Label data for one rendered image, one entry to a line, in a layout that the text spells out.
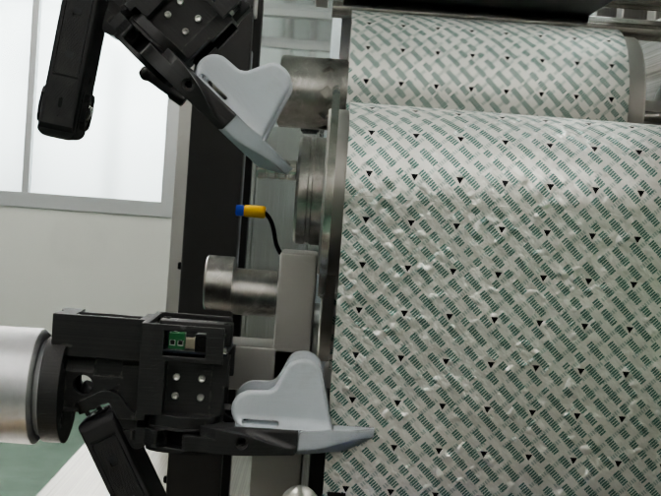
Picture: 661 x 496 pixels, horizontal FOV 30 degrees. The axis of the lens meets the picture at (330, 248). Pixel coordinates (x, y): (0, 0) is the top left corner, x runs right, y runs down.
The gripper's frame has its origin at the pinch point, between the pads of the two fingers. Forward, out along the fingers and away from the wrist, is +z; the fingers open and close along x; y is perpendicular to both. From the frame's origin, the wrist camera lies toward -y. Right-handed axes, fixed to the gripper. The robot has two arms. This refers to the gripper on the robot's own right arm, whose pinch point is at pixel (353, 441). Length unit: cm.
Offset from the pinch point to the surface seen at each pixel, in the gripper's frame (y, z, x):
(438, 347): 6.5, 5.0, -0.2
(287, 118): 22.1, -6.7, 29.0
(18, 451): -109, -127, 450
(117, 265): -33, -106, 556
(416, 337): 7.1, 3.6, -0.3
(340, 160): 18.2, -2.2, 0.7
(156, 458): -19, -21, 72
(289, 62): 26.9, -6.9, 28.9
